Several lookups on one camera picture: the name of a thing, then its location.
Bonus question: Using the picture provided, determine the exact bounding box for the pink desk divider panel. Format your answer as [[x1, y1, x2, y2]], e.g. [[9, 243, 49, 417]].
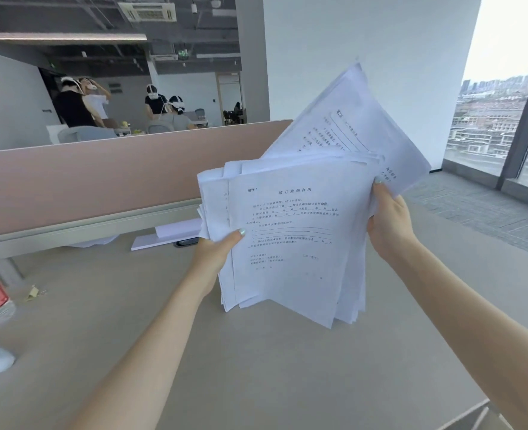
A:
[[0, 119, 294, 236]]

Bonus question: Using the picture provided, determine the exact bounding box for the person's left hand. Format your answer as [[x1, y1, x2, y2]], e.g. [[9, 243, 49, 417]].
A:
[[187, 228, 247, 298]]

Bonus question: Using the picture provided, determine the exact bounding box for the ceiling air conditioner vent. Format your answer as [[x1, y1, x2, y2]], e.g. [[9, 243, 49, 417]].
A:
[[118, 1, 177, 23]]

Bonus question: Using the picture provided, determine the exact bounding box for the white box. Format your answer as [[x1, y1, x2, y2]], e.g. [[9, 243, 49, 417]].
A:
[[131, 218, 203, 251]]

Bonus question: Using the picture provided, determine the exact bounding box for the stack of printed white papers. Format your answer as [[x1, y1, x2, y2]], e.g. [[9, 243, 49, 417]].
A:
[[196, 62, 431, 330]]

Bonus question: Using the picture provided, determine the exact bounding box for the person's left forearm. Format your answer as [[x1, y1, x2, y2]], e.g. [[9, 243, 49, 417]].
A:
[[64, 271, 217, 430]]

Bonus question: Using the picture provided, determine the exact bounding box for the dark window frame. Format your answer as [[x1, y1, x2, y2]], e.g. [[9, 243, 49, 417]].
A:
[[499, 44, 528, 191]]

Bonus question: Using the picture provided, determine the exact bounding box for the long ceiling light strip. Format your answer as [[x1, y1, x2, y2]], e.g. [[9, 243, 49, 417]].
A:
[[0, 33, 148, 43]]

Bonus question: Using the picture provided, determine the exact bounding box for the person's right hand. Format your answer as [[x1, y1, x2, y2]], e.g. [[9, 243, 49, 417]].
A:
[[366, 177, 418, 263]]

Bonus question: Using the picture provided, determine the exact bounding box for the person's right forearm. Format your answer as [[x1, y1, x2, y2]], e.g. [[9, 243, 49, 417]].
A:
[[382, 237, 528, 430]]

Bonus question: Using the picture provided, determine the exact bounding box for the white paper sheet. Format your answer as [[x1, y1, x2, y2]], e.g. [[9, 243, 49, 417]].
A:
[[72, 235, 120, 248]]

